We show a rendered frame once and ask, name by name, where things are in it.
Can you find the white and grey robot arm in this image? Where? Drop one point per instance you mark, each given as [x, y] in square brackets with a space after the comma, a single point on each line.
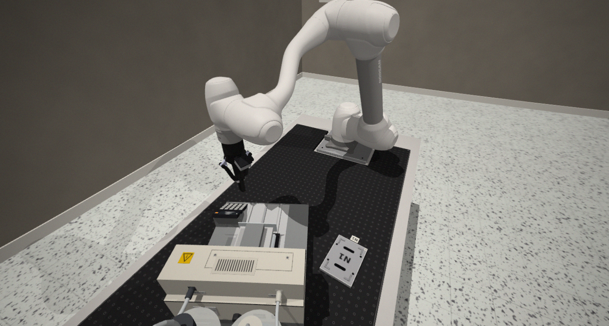
[366, 26]

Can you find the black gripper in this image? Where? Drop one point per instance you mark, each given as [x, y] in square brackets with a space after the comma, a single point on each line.
[230, 151]

